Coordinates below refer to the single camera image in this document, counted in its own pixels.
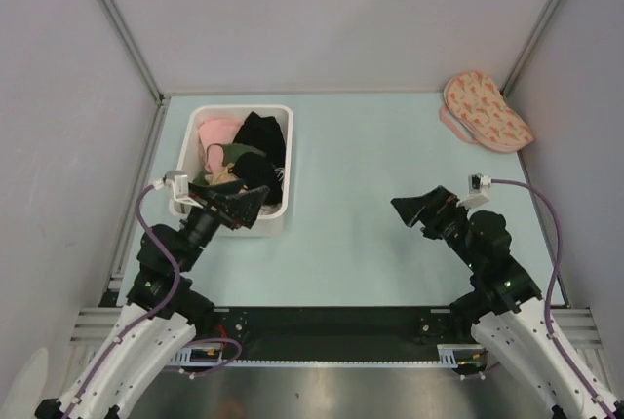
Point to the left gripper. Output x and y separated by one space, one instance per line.
244 207

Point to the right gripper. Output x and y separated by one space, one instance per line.
440 203

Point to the white plastic bin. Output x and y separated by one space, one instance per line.
268 224

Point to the floral mesh laundry bag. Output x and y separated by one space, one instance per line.
476 112

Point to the black bra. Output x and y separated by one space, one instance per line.
257 171

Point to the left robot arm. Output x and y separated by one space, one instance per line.
162 314

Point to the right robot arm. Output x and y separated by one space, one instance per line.
507 312

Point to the beige bra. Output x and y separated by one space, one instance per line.
220 176

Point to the white bra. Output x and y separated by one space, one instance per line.
274 198

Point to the green bra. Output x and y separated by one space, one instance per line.
232 152

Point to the pink garment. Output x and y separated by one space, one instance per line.
213 134

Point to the black garment in bin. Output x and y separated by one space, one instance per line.
264 134

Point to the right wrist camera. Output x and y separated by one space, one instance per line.
478 193

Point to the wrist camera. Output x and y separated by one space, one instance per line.
478 193
177 185

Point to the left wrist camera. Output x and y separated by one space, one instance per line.
177 185

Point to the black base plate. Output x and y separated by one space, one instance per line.
336 334

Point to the white cable duct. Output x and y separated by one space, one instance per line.
448 357

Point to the aluminium frame rail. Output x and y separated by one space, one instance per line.
94 325

